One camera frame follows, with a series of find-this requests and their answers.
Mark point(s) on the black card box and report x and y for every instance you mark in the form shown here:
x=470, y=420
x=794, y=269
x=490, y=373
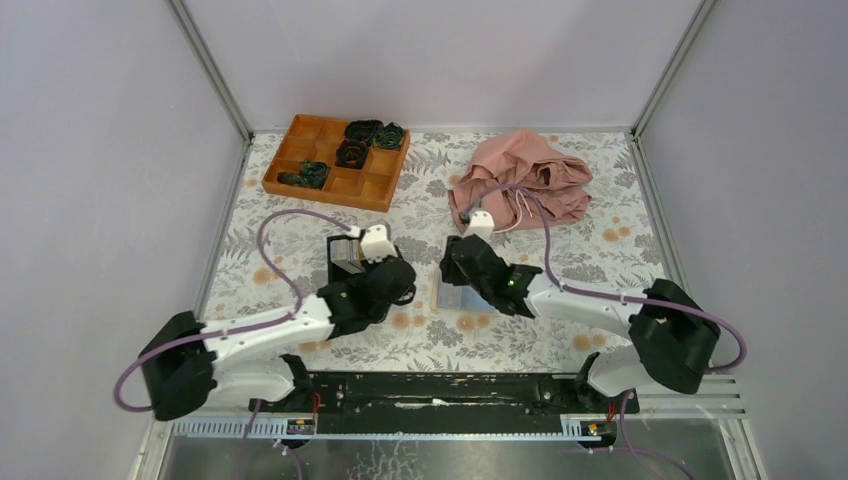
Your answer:
x=339, y=272

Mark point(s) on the dark rolled belt centre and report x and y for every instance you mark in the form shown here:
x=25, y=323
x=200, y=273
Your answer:
x=352, y=154

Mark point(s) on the white slotted cable duct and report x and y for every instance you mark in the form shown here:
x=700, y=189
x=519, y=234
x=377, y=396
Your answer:
x=552, y=429

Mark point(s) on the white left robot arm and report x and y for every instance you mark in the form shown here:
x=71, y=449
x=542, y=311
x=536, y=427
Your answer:
x=188, y=364

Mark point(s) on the dark belt lower left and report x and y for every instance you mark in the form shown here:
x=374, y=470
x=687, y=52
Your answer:
x=311, y=175

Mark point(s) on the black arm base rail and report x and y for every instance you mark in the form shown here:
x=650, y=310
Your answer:
x=484, y=401

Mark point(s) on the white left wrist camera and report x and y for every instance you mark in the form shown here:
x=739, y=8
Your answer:
x=375, y=244

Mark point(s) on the dark green rolled belt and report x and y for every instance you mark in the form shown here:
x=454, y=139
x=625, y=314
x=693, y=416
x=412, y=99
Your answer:
x=389, y=137

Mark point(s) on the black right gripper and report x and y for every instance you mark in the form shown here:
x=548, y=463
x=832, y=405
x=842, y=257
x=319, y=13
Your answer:
x=448, y=265

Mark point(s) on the dark rolled belt top left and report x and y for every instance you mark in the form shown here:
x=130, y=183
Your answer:
x=363, y=131

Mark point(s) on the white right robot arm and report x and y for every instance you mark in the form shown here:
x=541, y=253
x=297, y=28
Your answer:
x=671, y=343

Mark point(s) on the blue credit card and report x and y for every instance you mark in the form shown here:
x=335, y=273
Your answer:
x=460, y=297

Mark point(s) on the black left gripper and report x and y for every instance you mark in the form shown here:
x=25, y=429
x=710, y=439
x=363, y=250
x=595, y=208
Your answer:
x=371, y=267

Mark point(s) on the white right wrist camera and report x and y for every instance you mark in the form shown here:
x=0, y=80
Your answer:
x=477, y=222

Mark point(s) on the floral patterned table mat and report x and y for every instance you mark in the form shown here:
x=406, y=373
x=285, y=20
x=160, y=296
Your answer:
x=275, y=245

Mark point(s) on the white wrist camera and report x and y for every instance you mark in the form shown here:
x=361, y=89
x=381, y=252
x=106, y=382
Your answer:
x=477, y=222
x=375, y=244

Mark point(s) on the orange wooden divided tray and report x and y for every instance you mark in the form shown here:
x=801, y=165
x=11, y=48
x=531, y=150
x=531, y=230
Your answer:
x=316, y=138

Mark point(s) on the pink crumpled cloth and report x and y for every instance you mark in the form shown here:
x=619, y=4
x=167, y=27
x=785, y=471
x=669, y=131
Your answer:
x=521, y=181

